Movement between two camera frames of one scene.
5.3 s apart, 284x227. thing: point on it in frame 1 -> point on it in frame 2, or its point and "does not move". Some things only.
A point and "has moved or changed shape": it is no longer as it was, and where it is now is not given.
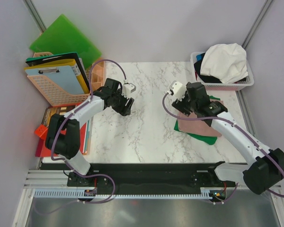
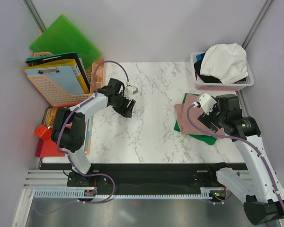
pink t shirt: x=198 y=126 does not move
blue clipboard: x=63 y=76 does not move
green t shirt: x=208 y=140 has moved or changed shape
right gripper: x=180 y=105 -> x=206 y=119
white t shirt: x=226 y=62 does not move
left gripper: x=123 y=110 does not move
